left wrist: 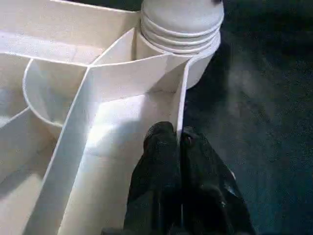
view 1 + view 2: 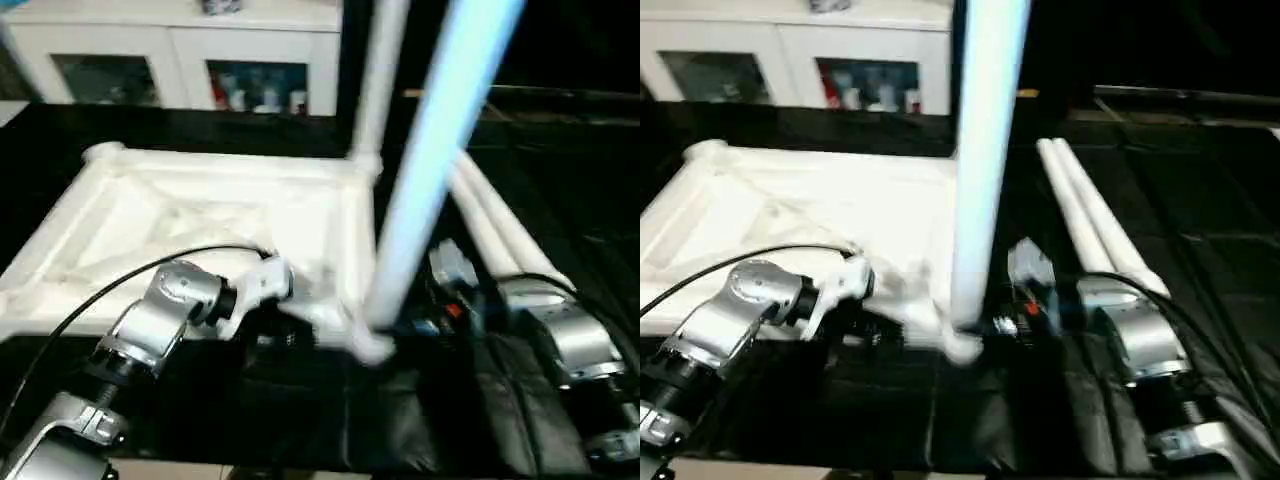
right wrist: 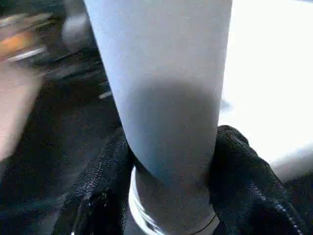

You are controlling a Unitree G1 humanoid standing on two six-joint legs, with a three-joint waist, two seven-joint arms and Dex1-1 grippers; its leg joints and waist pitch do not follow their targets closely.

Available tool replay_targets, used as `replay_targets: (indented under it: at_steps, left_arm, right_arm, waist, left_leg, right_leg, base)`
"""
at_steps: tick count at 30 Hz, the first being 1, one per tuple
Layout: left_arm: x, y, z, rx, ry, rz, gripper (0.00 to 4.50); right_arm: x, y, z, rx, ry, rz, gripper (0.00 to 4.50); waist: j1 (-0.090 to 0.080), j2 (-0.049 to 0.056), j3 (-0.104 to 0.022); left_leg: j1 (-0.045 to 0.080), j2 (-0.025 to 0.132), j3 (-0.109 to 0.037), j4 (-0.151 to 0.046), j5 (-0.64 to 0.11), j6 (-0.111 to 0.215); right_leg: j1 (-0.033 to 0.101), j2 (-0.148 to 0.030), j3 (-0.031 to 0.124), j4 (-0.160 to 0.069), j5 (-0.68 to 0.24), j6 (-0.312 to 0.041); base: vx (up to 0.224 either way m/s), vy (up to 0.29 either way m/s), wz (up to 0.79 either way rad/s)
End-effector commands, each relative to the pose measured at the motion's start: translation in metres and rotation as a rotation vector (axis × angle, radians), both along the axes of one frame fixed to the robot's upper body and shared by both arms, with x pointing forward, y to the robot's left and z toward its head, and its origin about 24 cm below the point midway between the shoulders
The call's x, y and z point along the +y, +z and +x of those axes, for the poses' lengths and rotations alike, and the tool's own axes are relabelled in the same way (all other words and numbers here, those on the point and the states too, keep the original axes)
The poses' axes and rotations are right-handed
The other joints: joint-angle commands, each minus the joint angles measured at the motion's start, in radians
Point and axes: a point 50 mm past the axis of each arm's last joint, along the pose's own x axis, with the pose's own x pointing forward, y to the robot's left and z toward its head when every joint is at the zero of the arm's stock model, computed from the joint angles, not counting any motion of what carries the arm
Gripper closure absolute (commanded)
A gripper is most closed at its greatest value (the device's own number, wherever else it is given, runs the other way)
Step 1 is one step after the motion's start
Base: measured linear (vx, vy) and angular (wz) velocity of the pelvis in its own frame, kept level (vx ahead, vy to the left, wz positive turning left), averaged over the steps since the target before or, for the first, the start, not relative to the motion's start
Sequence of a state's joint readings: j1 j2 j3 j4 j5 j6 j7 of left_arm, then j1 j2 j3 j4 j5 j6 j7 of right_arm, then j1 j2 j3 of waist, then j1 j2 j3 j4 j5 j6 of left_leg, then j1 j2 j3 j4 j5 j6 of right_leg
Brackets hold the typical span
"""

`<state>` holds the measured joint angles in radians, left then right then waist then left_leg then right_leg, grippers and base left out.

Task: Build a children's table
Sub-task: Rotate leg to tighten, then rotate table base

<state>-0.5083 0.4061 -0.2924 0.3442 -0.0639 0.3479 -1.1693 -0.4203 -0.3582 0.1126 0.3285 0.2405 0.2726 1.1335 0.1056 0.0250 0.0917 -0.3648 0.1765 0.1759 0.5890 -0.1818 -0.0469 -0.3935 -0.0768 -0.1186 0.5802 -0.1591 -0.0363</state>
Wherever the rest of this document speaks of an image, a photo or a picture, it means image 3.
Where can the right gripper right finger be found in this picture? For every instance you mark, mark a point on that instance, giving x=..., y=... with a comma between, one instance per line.
x=249, y=191

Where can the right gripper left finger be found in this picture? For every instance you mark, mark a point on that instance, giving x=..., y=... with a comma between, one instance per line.
x=97, y=200

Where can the white plastic table leg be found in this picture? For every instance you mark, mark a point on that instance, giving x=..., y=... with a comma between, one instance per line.
x=166, y=98

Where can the white plastic table top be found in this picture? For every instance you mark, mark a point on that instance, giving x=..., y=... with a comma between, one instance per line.
x=269, y=61

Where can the black work mat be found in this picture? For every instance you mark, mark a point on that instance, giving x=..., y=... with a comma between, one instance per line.
x=61, y=147

